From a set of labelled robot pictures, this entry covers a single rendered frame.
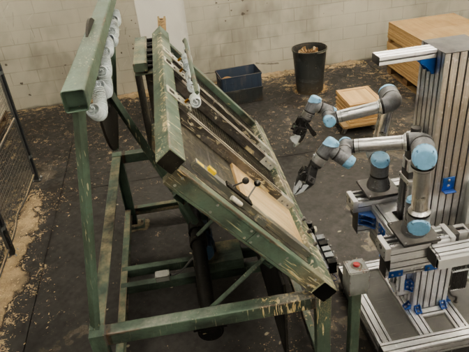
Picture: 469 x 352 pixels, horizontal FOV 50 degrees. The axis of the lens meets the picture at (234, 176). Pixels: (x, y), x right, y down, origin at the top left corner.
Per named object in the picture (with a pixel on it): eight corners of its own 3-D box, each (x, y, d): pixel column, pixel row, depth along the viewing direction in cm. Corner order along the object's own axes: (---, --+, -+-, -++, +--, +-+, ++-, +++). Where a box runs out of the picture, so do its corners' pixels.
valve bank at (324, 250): (344, 288, 321) (345, 260, 308) (322, 292, 319) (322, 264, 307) (321, 240, 363) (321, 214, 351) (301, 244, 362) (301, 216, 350)
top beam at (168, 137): (171, 175, 231) (186, 161, 229) (154, 163, 227) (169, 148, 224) (160, 42, 419) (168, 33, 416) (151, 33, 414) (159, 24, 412)
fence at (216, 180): (306, 258, 303) (311, 253, 302) (190, 167, 260) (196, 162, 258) (303, 252, 307) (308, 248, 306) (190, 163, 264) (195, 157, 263)
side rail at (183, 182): (310, 292, 283) (324, 281, 280) (162, 184, 233) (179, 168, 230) (307, 286, 288) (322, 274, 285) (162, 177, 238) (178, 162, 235)
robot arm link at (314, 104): (324, 100, 315) (311, 96, 314) (316, 116, 319) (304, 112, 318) (322, 97, 322) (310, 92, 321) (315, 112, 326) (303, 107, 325)
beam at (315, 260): (323, 302, 288) (338, 291, 285) (310, 293, 283) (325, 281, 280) (254, 135, 476) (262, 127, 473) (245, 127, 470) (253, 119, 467)
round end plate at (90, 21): (122, 172, 295) (90, 37, 253) (112, 174, 294) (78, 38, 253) (127, 117, 363) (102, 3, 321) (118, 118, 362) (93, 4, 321)
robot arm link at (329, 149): (342, 147, 256) (328, 137, 255) (329, 163, 260) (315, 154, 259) (340, 142, 263) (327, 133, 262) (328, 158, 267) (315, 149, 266)
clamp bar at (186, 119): (287, 213, 342) (313, 190, 336) (155, 103, 288) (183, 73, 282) (284, 204, 351) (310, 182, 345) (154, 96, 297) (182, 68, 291)
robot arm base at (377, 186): (384, 178, 340) (385, 165, 335) (393, 190, 327) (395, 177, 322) (363, 181, 339) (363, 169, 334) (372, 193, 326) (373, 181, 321)
